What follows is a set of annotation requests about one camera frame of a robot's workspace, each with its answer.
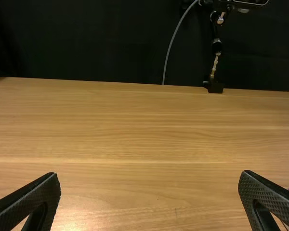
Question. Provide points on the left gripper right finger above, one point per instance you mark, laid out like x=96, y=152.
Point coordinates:
x=272, y=197

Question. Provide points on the black clamp stand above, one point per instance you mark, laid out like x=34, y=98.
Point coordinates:
x=216, y=87

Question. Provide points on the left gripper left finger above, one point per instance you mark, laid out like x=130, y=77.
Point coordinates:
x=17, y=209

